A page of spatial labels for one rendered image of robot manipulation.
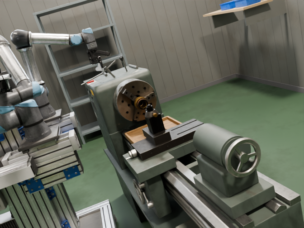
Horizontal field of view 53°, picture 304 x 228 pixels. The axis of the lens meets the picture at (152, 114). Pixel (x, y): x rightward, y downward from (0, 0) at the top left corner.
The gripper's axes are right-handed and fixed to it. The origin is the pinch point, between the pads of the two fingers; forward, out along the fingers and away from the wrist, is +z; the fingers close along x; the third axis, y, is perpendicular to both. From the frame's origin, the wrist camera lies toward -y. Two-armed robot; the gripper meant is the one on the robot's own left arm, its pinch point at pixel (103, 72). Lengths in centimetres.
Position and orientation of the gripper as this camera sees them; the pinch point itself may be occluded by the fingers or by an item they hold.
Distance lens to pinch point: 250.2
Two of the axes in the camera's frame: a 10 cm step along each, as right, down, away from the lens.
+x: 3.4, 1.9, -9.2
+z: 2.7, 9.2, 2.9
